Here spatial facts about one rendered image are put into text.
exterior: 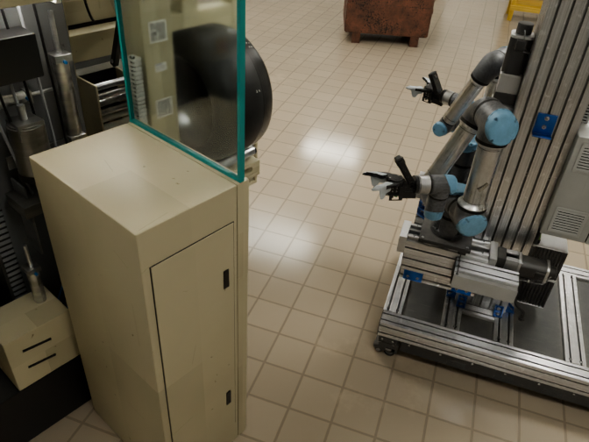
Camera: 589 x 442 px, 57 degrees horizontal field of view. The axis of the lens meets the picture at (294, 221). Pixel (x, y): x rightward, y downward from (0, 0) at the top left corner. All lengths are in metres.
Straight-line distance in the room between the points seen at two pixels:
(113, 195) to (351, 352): 1.64
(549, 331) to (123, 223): 2.16
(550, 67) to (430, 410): 1.55
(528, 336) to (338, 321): 0.94
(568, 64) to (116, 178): 1.65
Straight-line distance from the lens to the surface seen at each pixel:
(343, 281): 3.19
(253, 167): 2.53
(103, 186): 1.62
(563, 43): 2.28
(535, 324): 2.97
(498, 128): 2.04
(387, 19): 7.18
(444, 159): 2.23
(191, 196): 1.54
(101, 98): 2.52
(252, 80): 2.24
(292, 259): 3.30
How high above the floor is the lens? 2.11
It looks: 36 degrees down
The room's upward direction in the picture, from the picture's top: 4 degrees clockwise
